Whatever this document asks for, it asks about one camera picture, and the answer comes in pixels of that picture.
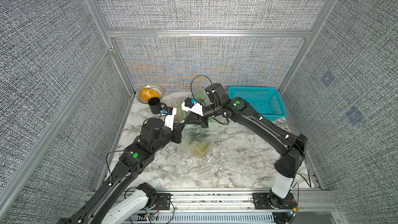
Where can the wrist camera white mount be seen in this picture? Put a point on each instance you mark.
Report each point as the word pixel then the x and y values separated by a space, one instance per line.
pixel 191 105
pixel 170 113

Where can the black mug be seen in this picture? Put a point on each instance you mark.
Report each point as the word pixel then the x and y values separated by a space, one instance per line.
pixel 156 106

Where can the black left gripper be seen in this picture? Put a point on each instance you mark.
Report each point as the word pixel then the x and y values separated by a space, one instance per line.
pixel 177 130

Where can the teal plastic basket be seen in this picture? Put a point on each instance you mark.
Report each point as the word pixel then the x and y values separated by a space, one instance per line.
pixel 266 101

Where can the orange fruit in bowl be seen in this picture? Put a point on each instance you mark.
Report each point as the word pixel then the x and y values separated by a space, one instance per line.
pixel 147 93

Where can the yellow pineapple with green crown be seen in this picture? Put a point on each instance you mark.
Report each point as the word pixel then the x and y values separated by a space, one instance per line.
pixel 200 145

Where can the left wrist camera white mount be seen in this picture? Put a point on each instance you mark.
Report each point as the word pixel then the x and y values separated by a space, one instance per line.
pixel 170 113

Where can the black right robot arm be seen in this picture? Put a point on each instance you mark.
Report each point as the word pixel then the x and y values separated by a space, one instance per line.
pixel 291 148

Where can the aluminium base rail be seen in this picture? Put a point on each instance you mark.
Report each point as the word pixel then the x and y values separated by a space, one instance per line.
pixel 226 206

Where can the clear green zip-top bag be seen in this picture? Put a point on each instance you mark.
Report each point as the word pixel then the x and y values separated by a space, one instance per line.
pixel 214 128

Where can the patterned white bowl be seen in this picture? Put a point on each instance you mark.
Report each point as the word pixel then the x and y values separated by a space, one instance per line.
pixel 157 88

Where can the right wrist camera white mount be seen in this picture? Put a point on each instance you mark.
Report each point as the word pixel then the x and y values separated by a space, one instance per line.
pixel 191 105

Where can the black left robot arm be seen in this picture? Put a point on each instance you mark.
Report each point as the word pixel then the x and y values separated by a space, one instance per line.
pixel 154 136

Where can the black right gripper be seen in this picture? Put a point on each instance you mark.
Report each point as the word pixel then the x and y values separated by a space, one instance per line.
pixel 199 120

